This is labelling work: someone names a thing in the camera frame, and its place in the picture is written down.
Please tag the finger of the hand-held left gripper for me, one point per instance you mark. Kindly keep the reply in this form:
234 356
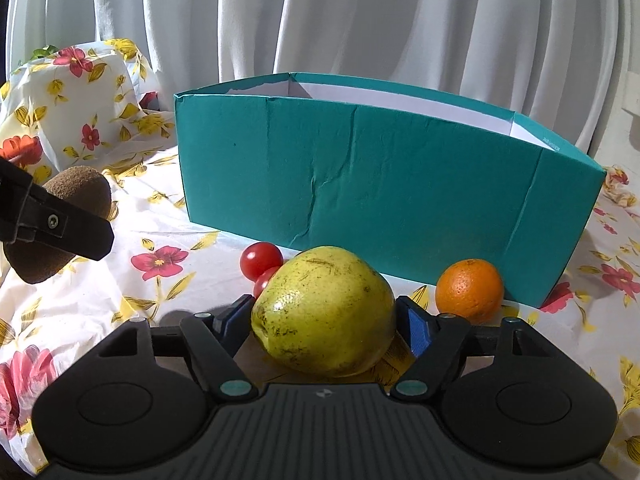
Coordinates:
50 220

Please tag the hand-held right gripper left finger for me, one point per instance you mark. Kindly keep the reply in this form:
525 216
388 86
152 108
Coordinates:
235 317

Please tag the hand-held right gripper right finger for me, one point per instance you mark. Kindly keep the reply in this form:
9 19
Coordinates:
417 327

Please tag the brown kiwi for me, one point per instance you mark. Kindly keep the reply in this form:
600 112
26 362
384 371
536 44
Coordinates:
75 190

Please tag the red cherry tomato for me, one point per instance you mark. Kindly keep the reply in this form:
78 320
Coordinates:
264 284
257 258

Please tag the orange mandarin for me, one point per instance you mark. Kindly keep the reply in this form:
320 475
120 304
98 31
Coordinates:
467 287

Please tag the yellow green pear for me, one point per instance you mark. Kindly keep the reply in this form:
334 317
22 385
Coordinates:
325 310

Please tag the teal cardboard box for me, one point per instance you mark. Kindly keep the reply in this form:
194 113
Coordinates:
400 185

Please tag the floral tablecloth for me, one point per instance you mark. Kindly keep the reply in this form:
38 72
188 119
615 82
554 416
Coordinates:
75 310

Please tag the white curtain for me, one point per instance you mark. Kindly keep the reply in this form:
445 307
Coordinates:
350 20

